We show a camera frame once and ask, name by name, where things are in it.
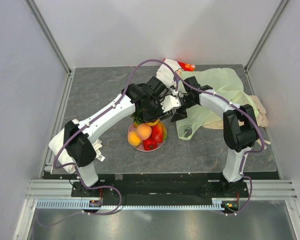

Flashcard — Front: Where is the fake yellow pear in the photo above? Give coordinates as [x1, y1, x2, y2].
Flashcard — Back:
[127, 130, 143, 148]

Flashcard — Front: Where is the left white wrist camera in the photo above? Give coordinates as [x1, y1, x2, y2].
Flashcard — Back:
[160, 95, 181, 113]

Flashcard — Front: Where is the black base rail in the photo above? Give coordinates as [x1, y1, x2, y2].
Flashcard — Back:
[70, 172, 248, 201]

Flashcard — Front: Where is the fake red bell pepper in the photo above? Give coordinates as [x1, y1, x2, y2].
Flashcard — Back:
[143, 137, 158, 151]

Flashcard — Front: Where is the small yellow fake fruit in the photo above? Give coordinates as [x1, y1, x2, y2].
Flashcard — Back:
[146, 119, 160, 127]

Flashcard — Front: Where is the white red cartoon bag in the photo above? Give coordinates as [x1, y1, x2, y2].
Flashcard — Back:
[156, 58, 196, 87]

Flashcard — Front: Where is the fake pineapple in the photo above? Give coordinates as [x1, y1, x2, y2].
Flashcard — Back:
[130, 110, 146, 128]

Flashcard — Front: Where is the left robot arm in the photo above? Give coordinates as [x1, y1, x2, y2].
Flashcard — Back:
[61, 77, 169, 197]

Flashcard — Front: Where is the white folded towel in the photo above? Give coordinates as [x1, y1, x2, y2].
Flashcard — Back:
[48, 118, 109, 178]

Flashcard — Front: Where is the fake peach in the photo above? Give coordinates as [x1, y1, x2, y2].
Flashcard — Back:
[136, 123, 152, 141]

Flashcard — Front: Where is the beige crumpled cloth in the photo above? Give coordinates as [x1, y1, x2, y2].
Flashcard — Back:
[204, 95, 271, 150]

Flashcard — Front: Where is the green avocado print plastic bag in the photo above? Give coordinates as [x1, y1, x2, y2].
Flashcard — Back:
[176, 68, 248, 141]

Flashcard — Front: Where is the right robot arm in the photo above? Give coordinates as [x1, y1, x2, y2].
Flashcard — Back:
[171, 76, 263, 197]

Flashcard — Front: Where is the pink plate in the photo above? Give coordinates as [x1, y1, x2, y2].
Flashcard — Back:
[127, 120, 167, 152]

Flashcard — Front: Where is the slotted cable duct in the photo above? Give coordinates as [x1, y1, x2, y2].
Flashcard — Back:
[36, 199, 225, 211]

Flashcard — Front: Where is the fake red orange mango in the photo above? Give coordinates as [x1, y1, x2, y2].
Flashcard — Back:
[151, 121, 164, 143]

